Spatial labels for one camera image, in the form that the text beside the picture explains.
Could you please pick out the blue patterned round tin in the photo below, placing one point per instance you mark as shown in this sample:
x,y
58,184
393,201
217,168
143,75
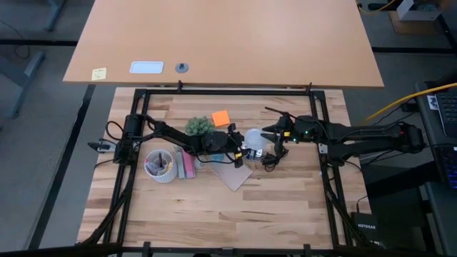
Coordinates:
x,y
217,158

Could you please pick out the white rectangular desk plate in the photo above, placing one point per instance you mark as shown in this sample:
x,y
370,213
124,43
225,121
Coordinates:
x,y
146,67

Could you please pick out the brown spiral notebook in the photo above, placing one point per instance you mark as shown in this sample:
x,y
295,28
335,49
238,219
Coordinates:
x,y
232,176

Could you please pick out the keyboard with blue backlight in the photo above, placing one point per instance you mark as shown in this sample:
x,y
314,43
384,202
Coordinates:
x,y
450,167

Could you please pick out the yellow pen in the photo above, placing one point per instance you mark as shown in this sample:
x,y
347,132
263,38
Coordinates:
x,y
169,167

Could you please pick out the black power adapter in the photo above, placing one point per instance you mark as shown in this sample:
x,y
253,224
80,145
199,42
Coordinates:
x,y
409,107

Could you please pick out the white printed label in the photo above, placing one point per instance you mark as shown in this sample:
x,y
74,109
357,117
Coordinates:
x,y
433,102

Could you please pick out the yellow sticky note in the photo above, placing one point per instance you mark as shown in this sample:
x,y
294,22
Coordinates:
x,y
99,74

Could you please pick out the orange sticky note pad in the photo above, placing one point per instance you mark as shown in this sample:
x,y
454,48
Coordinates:
x,y
220,118

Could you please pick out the black keyboard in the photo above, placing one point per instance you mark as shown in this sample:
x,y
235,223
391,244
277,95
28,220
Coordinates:
x,y
449,114

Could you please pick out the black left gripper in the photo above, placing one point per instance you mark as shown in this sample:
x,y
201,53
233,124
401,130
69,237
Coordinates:
x,y
216,142

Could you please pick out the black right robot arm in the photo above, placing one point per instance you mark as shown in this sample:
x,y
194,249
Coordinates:
x,y
375,132

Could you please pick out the translucent white plastic cup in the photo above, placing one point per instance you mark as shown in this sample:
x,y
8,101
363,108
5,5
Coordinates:
x,y
197,165

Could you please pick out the black aluminium rig frame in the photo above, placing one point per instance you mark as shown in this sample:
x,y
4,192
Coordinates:
x,y
228,91

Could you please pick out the lilac grey pen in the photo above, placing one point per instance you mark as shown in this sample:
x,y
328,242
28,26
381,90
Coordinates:
x,y
153,168

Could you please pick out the black side desk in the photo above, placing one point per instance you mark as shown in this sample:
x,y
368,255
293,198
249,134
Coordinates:
x,y
428,178

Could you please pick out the black Netgear network switch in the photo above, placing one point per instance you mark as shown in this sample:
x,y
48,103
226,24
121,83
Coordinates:
x,y
366,226

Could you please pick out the green artificial succulent plant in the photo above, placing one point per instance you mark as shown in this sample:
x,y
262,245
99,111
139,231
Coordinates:
x,y
199,125

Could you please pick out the light wood desk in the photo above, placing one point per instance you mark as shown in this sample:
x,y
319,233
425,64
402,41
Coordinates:
x,y
228,43

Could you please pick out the grey desk leg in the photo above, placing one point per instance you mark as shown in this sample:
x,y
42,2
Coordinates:
x,y
32,68
55,14

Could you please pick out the grey white box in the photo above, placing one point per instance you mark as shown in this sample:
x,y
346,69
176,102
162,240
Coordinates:
x,y
410,12

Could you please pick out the grey stapler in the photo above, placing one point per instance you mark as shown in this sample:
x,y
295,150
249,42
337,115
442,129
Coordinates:
x,y
181,167

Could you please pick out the black pen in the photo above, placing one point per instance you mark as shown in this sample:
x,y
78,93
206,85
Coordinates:
x,y
160,160

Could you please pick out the black table clamp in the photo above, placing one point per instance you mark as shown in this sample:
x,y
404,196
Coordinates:
x,y
99,146

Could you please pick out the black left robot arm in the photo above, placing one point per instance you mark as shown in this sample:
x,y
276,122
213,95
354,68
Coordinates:
x,y
171,135

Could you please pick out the brown cardboard box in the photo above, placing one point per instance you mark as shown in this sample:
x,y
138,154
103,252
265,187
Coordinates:
x,y
410,28

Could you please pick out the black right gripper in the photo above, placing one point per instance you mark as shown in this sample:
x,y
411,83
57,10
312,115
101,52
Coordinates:
x,y
301,130

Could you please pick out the white textured pen cup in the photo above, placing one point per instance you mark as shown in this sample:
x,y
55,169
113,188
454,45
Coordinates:
x,y
167,176

